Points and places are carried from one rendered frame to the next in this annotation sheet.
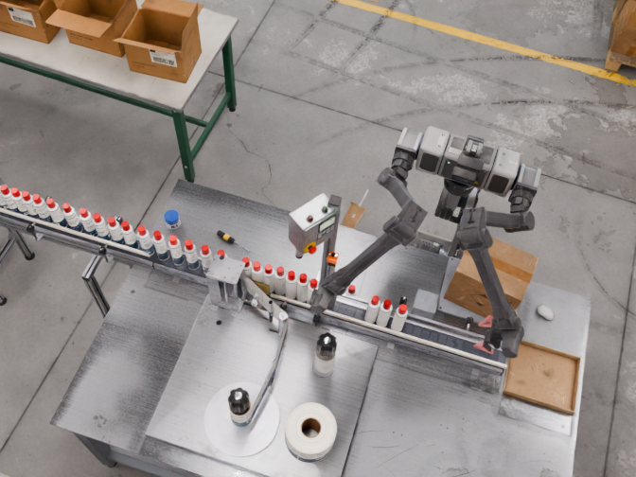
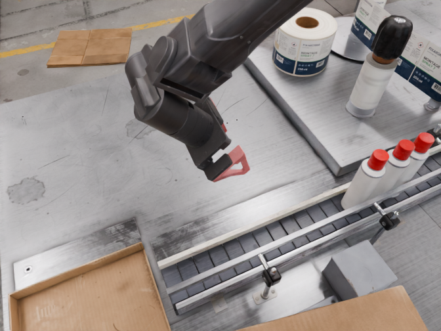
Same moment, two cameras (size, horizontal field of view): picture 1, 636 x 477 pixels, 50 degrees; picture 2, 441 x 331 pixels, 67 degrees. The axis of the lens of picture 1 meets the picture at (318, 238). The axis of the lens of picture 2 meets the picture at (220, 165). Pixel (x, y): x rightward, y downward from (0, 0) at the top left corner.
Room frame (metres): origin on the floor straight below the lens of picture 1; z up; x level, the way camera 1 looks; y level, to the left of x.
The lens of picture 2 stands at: (1.42, -0.91, 1.62)
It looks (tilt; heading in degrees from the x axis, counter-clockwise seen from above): 52 degrees down; 143
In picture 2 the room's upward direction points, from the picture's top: straight up
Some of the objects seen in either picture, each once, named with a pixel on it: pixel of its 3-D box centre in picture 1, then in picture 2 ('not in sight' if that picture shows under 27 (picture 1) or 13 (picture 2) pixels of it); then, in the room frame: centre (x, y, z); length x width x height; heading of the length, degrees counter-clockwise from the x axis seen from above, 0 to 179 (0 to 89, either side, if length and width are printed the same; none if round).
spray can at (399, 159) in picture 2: (384, 312); (388, 173); (1.29, -0.32, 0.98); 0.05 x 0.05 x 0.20
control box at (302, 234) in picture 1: (312, 224); not in sight; (1.45, 0.02, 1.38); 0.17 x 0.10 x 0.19; 132
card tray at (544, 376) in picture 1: (542, 375); (91, 324); (1.12, -1.03, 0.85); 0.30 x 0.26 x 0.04; 77
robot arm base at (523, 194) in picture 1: (521, 201); not in sight; (1.61, -0.80, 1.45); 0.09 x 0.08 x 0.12; 74
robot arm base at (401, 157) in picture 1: (401, 163); not in sight; (1.75, -0.32, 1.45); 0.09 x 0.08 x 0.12; 74
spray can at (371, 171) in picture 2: (399, 317); (364, 182); (1.27, -0.38, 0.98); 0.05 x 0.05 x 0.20
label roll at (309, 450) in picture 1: (309, 432); (302, 41); (0.75, -0.04, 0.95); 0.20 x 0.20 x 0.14
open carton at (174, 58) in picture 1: (162, 34); not in sight; (2.88, 0.96, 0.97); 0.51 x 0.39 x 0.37; 170
